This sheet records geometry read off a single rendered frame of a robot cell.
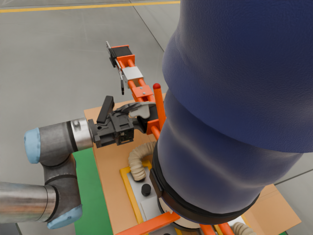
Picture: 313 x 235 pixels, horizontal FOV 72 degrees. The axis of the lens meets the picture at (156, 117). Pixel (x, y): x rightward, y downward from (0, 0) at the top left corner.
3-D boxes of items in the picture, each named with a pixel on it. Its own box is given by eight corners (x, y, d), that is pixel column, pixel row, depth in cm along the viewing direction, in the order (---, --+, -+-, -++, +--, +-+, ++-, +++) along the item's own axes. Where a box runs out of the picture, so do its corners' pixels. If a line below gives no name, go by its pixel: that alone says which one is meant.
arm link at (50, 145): (30, 143, 63) (17, 124, 55) (74, 132, 67) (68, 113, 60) (33, 172, 58) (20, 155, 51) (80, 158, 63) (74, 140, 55)
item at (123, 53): (134, 65, 90) (134, 55, 86) (117, 68, 87) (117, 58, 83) (128, 54, 94) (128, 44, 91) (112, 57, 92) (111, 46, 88)
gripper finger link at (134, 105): (143, 111, 67) (118, 123, 66) (141, 107, 68) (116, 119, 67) (140, 102, 63) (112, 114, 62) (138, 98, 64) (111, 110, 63)
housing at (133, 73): (143, 86, 82) (144, 76, 79) (126, 89, 80) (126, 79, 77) (137, 74, 86) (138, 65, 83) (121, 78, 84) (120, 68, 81)
